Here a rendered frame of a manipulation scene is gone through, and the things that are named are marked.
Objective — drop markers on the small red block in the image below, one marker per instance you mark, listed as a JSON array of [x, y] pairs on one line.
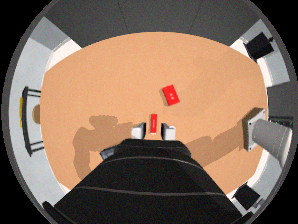
[[170, 95]]

